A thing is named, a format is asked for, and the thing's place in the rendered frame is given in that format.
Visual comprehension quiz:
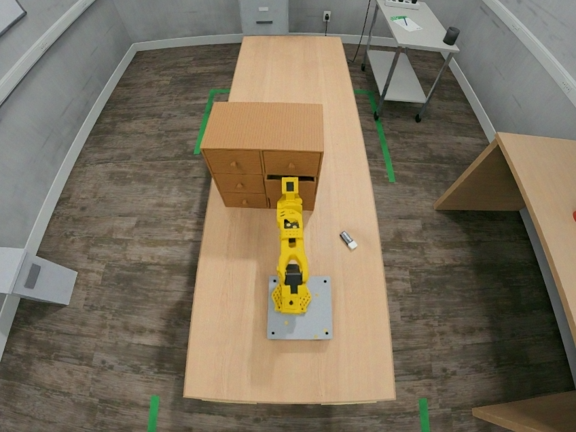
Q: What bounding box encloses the brown wooden chest of drawers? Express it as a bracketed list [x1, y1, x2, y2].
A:
[200, 102, 324, 211]

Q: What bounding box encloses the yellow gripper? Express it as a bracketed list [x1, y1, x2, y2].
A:
[277, 177, 302, 215]

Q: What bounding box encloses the white eraser with black sleeve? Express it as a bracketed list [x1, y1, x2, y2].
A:
[340, 230, 357, 250]

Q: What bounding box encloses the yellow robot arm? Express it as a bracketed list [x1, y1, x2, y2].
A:
[272, 209, 311, 313]

